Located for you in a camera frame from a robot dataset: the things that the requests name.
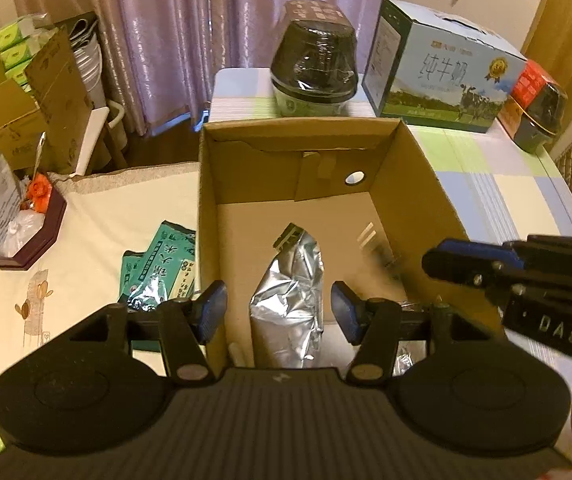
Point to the blue milk carton box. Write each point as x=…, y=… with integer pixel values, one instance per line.
x=441, y=75

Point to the orange toy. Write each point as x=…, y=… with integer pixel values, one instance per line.
x=39, y=192

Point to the green tissue pack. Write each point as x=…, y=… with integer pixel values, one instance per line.
x=16, y=55
x=18, y=74
x=13, y=34

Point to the green tea packet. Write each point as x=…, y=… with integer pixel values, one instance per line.
x=133, y=275
x=171, y=260

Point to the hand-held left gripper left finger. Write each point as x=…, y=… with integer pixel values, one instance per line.
x=213, y=310

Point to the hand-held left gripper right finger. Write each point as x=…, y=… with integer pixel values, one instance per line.
x=341, y=310

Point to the black wrapped bowl pack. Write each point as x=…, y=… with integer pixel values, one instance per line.
x=313, y=55

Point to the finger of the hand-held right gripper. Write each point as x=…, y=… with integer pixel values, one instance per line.
x=471, y=249
x=461, y=267

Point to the open cardboard box with flaps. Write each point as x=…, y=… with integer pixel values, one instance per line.
x=51, y=105

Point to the clear plastic packaging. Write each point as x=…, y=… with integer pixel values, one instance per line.
x=403, y=360

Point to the metal spoon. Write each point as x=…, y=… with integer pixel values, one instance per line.
x=40, y=155

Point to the cream printed cloth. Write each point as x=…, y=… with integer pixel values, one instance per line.
x=91, y=220

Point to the purple curtain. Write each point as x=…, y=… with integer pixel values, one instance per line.
x=166, y=35

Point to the red-labelled black bowl pack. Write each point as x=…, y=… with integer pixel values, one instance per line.
x=536, y=105

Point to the brown cardboard box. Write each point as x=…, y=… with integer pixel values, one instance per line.
x=266, y=220

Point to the white board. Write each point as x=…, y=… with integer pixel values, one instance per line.
x=91, y=140

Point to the silver foil zip bag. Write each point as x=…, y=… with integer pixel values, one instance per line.
x=288, y=300

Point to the dark red octagonal tray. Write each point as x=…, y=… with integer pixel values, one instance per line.
x=41, y=240

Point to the clear plastic bag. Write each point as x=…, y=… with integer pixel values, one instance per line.
x=18, y=232

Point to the stack of white plastic stools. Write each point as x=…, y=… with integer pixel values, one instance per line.
x=88, y=70

